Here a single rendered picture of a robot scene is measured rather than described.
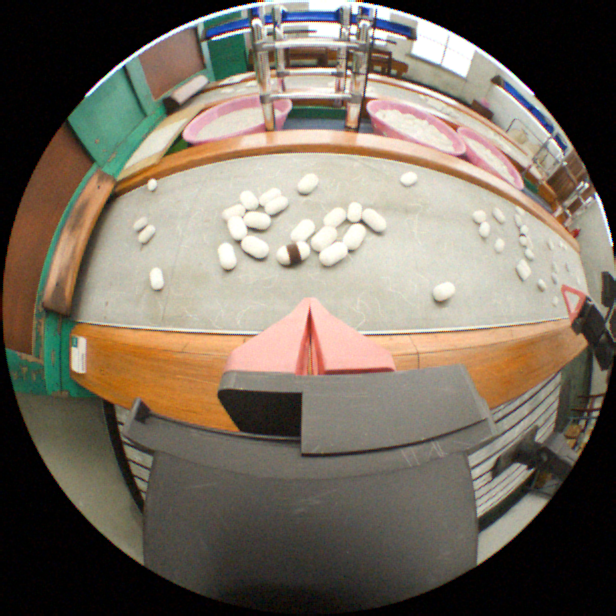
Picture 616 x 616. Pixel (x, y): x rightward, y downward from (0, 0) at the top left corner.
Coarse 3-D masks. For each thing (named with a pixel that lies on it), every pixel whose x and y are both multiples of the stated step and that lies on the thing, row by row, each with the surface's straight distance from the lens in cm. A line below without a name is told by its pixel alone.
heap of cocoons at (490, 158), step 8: (464, 136) 82; (472, 144) 80; (480, 144) 87; (464, 152) 70; (480, 152) 79; (488, 152) 85; (488, 160) 76; (496, 160) 84; (496, 168) 77; (504, 168) 86; (504, 176) 77
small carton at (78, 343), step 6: (72, 336) 45; (72, 342) 45; (78, 342) 42; (84, 342) 43; (72, 348) 45; (78, 348) 42; (84, 348) 43; (72, 354) 45; (78, 354) 42; (84, 354) 43; (72, 360) 45; (78, 360) 42; (84, 360) 43; (72, 366) 45; (78, 366) 42; (84, 366) 43; (78, 372) 43; (84, 372) 43
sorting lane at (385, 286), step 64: (192, 192) 40; (256, 192) 34; (320, 192) 33; (384, 192) 35; (448, 192) 44; (128, 256) 41; (192, 256) 31; (384, 256) 28; (448, 256) 33; (512, 256) 48; (576, 256) 127; (128, 320) 36; (192, 320) 28; (256, 320) 25; (384, 320) 25; (448, 320) 30; (512, 320) 41
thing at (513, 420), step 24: (552, 384) 79; (120, 408) 50; (504, 408) 52; (528, 408) 63; (552, 408) 84; (120, 432) 54; (504, 432) 58; (144, 456) 50; (480, 456) 51; (144, 480) 57; (480, 480) 57; (504, 480) 70; (480, 504) 67
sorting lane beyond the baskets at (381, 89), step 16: (256, 80) 105; (272, 80) 100; (288, 80) 96; (304, 80) 94; (320, 80) 95; (208, 96) 101; (224, 96) 90; (400, 96) 93; (416, 96) 106; (480, 128) 117; (528, 160) 160
